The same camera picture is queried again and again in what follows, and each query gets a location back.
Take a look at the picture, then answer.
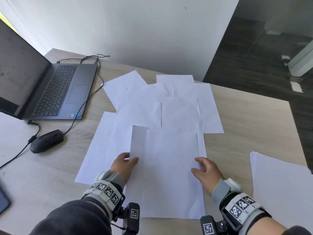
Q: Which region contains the person's left hand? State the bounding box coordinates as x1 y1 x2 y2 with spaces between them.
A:
110 152 139 187

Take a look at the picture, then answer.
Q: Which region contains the person's right hand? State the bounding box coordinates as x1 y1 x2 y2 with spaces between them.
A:
191 157 225 198

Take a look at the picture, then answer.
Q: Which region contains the white paper sheet edge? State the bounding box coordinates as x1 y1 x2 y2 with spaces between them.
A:
125 125 208 220

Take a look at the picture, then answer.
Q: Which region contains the person's left forearm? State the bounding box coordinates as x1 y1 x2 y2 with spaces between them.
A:
29 196 113 235

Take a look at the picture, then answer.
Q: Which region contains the person's right forearm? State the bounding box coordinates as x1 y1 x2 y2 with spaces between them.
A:
247 213 313 235

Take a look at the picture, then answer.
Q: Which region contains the left wrist marker band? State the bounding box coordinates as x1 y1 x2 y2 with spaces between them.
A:
81 170 127 213

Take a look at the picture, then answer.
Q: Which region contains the wrist marker band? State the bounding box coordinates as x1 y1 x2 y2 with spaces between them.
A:
211 178 272 231
81 170 127 213

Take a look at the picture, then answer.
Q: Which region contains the right wrist marker band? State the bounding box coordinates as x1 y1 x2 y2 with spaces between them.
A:
211 178 272 231

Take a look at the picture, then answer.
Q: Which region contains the spread of white papers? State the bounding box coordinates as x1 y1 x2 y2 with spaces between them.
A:
74 70 225 184

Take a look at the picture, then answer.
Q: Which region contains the stack of white paper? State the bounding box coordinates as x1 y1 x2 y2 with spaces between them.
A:
249 151 313 229

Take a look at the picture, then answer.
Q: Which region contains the black computer mouse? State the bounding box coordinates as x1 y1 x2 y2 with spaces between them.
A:
30 129 64 154

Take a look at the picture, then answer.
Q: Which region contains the dark grey laptop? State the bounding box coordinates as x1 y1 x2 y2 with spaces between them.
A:
0 18 98 121

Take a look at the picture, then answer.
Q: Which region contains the dark smartphone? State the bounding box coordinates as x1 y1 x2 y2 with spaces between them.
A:
0 178 12 215

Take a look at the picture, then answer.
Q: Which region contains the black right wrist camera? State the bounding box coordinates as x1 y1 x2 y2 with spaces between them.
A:
200 215 231 235

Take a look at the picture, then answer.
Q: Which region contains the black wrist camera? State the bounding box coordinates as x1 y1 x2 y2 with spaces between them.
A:
200 215 231 235
111 202 141 235

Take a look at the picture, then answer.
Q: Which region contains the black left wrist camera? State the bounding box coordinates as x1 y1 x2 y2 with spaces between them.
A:
111 202 141 235

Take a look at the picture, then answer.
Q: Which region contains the thin black mouse cable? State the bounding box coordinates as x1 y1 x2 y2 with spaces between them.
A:
56 54 110 135

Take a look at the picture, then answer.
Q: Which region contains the black laptop charger cable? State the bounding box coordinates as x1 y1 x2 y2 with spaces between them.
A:
0 120 41 169

